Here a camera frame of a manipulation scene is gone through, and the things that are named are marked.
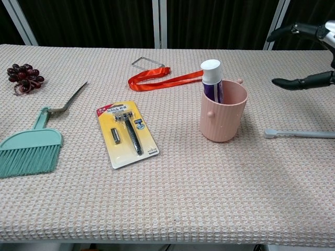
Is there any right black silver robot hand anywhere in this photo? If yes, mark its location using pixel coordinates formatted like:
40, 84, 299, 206
266, 21, 335, 91

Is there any grey toothbrush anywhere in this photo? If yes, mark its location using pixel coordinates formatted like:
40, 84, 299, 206
264, 128, 335, 140

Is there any purple white toothpaste tube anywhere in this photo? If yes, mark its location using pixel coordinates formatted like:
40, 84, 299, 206
200, 59, 224, 104

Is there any pink ribbed cup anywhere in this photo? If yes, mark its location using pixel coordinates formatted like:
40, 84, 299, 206
199, 78, 249, 143

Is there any green hand brush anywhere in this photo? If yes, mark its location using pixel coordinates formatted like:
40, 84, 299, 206
0, 106, 64, 179

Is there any black pleated curtain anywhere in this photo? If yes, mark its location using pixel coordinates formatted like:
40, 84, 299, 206
17, 0, 154, 49
0, 0, 26, 45
273, 0, 335, 52
166, 0, 280, 50

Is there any clear badge holder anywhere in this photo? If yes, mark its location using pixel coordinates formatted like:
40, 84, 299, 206
131, 56, 165, 71

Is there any yellow razor blister pack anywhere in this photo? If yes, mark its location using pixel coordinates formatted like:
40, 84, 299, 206
96, 100, 160, 170

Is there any beige waffle tablecloth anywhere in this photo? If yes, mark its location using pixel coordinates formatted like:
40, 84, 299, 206
0, 43, 335, 248

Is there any dark red grape bunch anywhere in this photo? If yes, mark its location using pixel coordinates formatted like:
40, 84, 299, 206
7, 63, 45, 96

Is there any white frame post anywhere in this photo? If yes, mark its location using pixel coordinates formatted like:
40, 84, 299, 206
262, 0, 291, 51
0, 0, 39, 46
152, 0, 168, 49

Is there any orange lanyard strap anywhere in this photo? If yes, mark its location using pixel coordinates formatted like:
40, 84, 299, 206
128, 67, 205, 93

